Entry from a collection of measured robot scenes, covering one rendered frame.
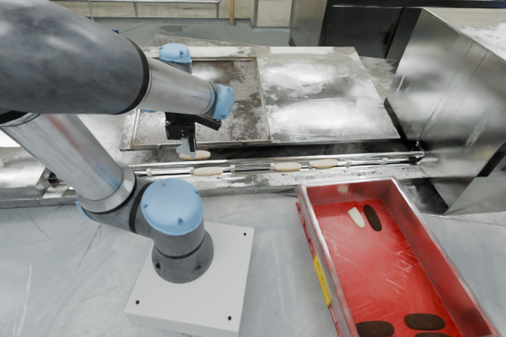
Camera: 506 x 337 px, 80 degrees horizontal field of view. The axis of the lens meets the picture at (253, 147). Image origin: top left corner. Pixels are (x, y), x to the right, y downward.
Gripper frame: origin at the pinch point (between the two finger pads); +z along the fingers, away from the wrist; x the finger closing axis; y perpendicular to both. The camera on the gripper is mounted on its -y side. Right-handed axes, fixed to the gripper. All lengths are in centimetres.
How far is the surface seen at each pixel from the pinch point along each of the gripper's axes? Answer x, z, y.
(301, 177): 6.8, 7.8, -35.2
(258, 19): -339, 82, -68
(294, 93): -35, 1, -41
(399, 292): 45, 11, -53
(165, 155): -11.3, 12.0, 12.3
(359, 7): -165, 8, -122
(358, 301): 46, 11, -42
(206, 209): 14.4, 11.9, -3.1
